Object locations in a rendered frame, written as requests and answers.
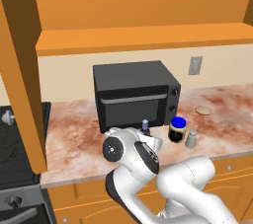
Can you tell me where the orange open cabinet door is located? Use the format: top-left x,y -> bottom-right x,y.
0,0 -> 48,175

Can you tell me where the orange wall cabinet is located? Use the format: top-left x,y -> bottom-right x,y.
18,0 -> 253,57

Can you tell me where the small bottle with blue cap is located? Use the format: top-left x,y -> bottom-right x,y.
140,118 -> 152,136

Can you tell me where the dark stove front knob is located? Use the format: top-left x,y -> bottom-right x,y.
7,195 -> 23,208

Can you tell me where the orange drawer front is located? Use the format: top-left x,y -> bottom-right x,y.
211,154 -> 253,181

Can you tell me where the grey toaster oven handle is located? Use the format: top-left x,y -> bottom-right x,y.
100,93 -> 169,106

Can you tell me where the dark jar with blue lid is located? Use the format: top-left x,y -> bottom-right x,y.
168,116 -> 188,144

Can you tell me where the grey wall outlet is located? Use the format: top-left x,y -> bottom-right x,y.
188,55 -> 204,76

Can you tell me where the black stove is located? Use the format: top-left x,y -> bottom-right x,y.
0,101 -> 57,224

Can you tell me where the grey shaker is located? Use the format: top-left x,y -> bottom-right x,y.
185,129 -> 198,149

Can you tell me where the grey oven door handle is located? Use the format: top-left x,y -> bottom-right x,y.
0,207 -> 38,224

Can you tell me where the orange base cabinet door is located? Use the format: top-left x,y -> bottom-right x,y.
206,173 -> 253,223
52,182 -> 167,224

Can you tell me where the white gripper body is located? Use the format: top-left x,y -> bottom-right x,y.
145,135 -> 164,152

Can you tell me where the black toaster oven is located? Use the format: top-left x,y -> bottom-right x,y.
92,59 -> 182,134

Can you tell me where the grey round stove knob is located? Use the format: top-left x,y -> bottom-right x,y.
1,110 -> 17,125

